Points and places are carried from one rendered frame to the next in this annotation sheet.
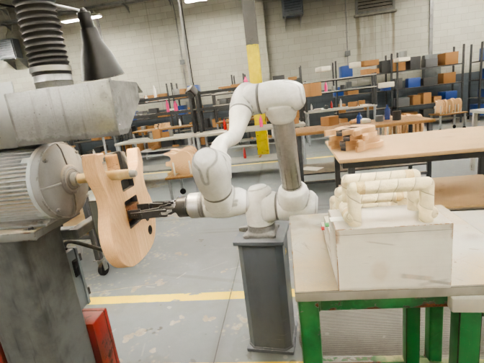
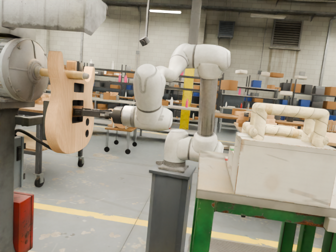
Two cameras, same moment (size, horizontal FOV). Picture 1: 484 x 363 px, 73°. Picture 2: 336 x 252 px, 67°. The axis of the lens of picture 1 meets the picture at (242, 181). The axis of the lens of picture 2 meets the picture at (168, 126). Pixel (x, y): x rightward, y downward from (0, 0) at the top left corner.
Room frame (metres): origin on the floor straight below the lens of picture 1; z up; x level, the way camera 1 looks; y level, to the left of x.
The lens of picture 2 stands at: (0.02, 0.02, 1.22)
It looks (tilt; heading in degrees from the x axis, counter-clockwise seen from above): 7 degrees down; 359
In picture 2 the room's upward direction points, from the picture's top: 5 degrees clockwise
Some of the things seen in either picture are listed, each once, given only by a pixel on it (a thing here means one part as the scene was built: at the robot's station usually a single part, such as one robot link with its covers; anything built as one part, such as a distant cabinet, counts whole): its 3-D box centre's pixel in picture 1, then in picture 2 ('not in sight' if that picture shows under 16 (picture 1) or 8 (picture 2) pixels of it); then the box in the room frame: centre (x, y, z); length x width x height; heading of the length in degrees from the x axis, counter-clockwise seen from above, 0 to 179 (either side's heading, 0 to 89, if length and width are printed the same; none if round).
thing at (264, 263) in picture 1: (268, 286); (169, 214); (1.75, -0.08, 0.35); 0.28 x 0.28 x 0.70; 74
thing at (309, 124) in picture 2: (413, 191); (309, 127); (0.83, -0.45, 1.15); 0.03 x 0.03 x 0.09
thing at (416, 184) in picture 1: (389, 186); (292, 111); (0.76, -0.35, 1.20); 0.20 x 0.03 x 0.03; 81
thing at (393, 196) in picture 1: (373, 197); (274, 131); (0.92, -0.38, 1.12); 0.20 x 0.03 x 0.03; 81
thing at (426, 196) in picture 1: (426, 202); (320, 130); (0.75, -0.43, 1.15); 0.03 x 0.03 x 0.09
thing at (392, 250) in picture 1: (384, 245); (278, 166); (0.81, -0.36, 1.02); 0.27 x 0.15 x 0.17; 82
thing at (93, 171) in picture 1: (96, 170); (58, 65); (1.02, 0.44, 1.28); 0.07 x 0.04 x 0.10; 172
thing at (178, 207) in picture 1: (176, 207); (113, 114); (1.12, 0.24, 1.10); 0.09 x 0.08 x 0.07; 82
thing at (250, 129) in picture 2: (346, 212); (252, 130); (0.81, -0.26, 1.12); 0.11 x 0.03 x 0.03; 172
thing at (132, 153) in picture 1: (132, 159); (87, 75); (1.27, 0.41, 1.26); 0.07 x 0.04 x 0.09; 172
